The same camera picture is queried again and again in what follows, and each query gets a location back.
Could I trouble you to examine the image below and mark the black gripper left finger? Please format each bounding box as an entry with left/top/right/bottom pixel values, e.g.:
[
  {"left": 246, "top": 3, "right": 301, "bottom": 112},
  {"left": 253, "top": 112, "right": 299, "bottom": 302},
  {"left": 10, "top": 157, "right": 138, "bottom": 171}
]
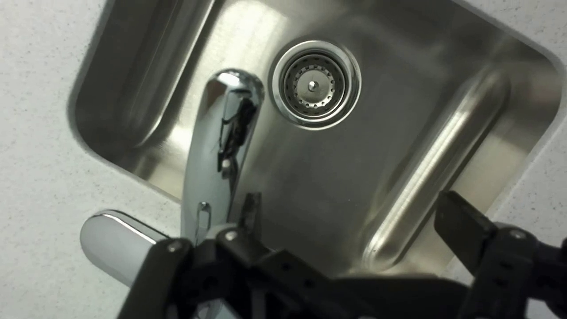
[{"left": 116, "top": 190, "right": 368, "bottom": 319}]

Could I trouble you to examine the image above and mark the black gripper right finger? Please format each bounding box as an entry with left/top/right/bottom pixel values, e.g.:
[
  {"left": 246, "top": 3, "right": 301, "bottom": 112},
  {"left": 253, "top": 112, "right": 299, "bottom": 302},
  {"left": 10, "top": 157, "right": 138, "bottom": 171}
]
[{"left": 432, "top": 190, "right": 567, "bottom": 319}]

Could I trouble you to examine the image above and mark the chrome faucet spout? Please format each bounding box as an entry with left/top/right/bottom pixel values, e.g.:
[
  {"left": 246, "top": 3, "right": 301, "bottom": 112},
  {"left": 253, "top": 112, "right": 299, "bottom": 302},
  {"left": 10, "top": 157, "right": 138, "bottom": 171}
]
[{"left": 178, "top": 68, "right": 265, "bottom": 245}]

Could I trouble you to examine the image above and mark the stainless steel sink basin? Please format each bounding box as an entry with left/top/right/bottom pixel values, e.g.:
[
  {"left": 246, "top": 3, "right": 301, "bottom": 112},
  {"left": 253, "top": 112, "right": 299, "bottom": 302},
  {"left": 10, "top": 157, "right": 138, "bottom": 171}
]
[{"left": 67, "top": 0, "right": 565, "bottom": 281}]

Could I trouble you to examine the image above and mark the metal sink drain strainer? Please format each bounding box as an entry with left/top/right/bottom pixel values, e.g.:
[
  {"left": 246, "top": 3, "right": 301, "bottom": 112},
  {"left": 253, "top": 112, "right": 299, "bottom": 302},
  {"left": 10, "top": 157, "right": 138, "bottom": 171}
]
[{"left": 267, "top": 40, "right": 363, "bottom": 134}]

